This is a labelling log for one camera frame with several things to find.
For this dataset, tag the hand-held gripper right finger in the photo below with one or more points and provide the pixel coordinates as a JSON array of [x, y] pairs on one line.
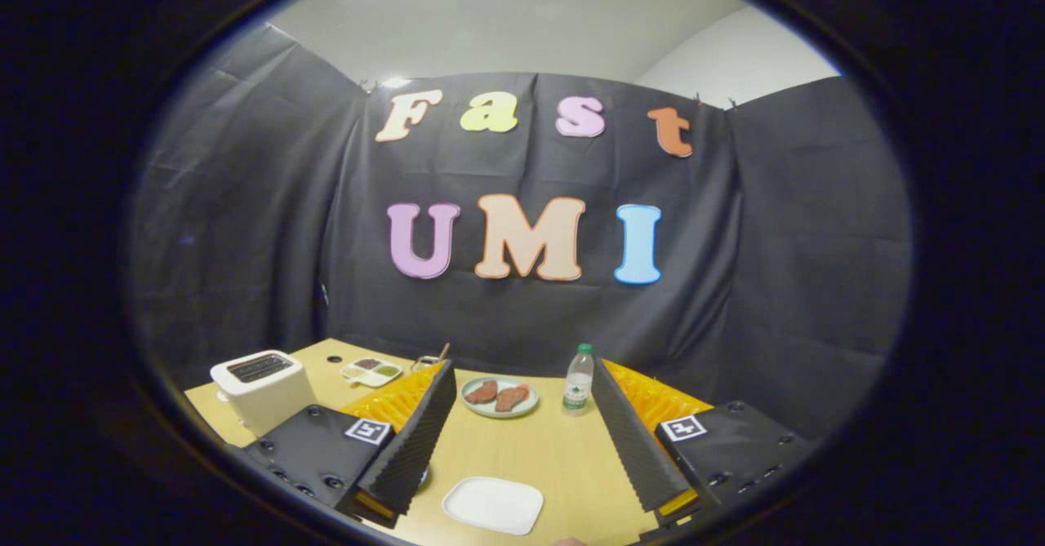
[[637, 448]]

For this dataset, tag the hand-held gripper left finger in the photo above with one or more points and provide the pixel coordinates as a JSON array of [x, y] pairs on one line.
[[416, 448]]

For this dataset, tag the pale green plate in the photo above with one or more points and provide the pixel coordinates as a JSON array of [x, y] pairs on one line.
[[482, 410]]

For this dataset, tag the clear plastic water bottle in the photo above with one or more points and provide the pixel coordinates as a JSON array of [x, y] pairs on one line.
[[578, 387]]

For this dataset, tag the white divided seasoning tray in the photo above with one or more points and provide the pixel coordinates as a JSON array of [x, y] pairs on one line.
[[367, 379]]

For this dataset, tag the brown meat patty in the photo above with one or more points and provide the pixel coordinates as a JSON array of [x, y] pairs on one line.
[[513, 397], [482, 392]]

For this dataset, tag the white square plate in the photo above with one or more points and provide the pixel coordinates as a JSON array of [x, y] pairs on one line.
[[494, 505]]

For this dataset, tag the white toaster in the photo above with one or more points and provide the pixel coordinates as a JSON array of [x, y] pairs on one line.
[[269, 407]]

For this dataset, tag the black backdrop cloth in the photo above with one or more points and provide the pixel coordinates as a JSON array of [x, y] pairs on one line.
[[506, 317]]

